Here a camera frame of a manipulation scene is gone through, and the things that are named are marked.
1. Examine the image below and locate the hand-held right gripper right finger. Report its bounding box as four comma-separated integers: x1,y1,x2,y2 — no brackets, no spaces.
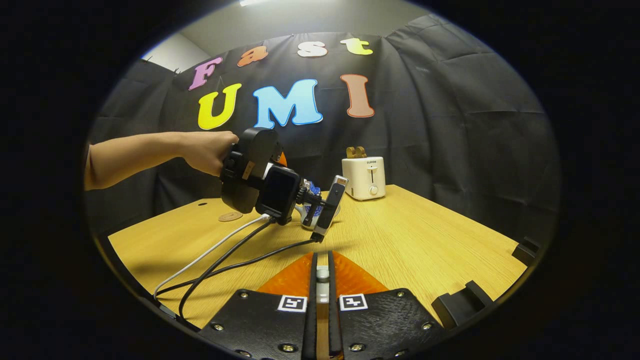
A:
327,250,451,360

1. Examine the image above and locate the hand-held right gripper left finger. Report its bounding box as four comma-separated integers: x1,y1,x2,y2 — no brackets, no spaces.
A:
197,251,319,360

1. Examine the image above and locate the blue-patterned teacup lid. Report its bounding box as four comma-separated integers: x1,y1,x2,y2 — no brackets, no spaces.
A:
315,266,331,306

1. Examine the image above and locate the white toaster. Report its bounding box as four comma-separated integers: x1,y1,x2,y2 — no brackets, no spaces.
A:
341,155,387,202

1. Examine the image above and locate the black plastic holder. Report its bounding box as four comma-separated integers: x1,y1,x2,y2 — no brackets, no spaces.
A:
512,236,541,266
431,280,496,330

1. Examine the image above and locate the black backdrop cloth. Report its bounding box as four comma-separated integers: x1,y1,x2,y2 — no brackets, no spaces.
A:
84,14,562,236

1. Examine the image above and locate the black cable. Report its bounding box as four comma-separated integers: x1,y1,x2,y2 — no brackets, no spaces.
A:
154,237,323,297
178,219,275,322

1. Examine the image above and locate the white cable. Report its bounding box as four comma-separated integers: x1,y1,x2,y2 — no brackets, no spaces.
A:
153,214,272,298

